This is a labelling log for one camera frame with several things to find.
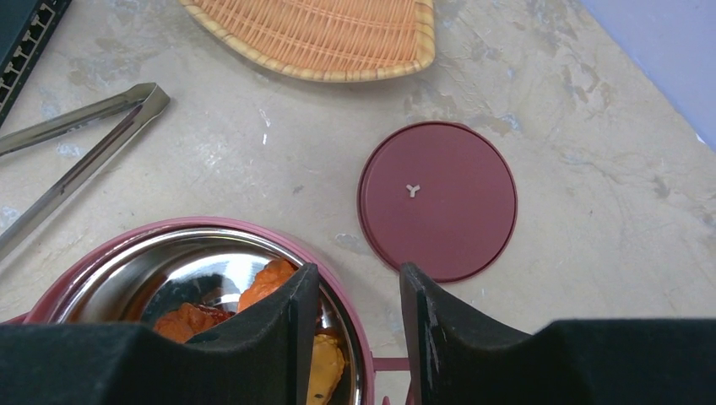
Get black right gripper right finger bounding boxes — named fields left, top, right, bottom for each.
left=399, top=263, right=715, bottom=404

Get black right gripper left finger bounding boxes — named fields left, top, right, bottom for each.
left=1, top=263, right=319, bottom=404

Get orange fried chicken wing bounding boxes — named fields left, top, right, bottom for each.
left=236, top=259, right=296, bottom=313

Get dark red round lid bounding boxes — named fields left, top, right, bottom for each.
left=356, top=121, right=518, bottom=283

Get steel food tongs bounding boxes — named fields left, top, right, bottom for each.
left=1, top=83, right=171, bottom=259

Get orange fried cutlet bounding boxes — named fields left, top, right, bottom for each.
left=153, top=303, right=233, bottom=343

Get woven bamboo basket tray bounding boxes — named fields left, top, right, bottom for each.
left=182, top=0, right=436, bottom=83

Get black network switch box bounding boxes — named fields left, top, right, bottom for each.
left=1, top=0, right=71, bottom=122

